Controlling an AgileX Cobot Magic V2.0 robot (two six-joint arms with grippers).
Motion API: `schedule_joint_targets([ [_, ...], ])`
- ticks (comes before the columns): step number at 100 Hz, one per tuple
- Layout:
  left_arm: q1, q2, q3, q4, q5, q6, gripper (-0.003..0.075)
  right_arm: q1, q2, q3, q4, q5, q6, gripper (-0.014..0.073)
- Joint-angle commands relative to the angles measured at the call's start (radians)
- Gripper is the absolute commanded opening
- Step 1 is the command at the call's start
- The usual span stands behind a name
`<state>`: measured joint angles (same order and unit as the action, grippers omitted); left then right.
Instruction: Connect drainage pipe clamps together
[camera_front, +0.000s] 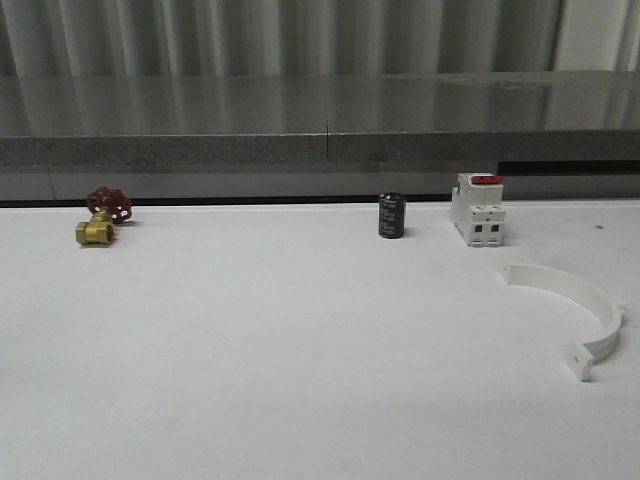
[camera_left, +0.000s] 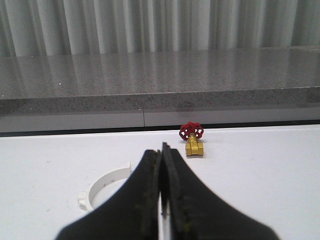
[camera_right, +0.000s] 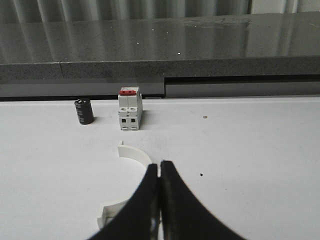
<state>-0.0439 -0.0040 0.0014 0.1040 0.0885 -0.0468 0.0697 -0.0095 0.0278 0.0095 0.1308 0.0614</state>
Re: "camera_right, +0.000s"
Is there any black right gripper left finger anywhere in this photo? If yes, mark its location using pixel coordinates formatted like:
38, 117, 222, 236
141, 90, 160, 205
91, 164, 160, 240

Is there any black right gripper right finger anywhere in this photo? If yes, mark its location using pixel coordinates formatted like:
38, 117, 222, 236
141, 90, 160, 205
159, 160, 243, 240

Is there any white half-ring pipe clamp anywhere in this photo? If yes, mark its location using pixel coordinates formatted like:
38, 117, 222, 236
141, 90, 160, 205
97, 140, 152, 230

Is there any black cylindrical capacitor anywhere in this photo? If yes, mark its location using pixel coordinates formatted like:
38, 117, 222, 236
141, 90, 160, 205
74, 98, 94, 125

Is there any grey stone counter ledge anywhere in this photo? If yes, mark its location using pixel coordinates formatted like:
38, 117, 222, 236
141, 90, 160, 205
0, 11, 320, 101

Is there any white circuit breaker red switch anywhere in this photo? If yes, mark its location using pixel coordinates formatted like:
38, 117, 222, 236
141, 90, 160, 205
118, 86, 143, 131

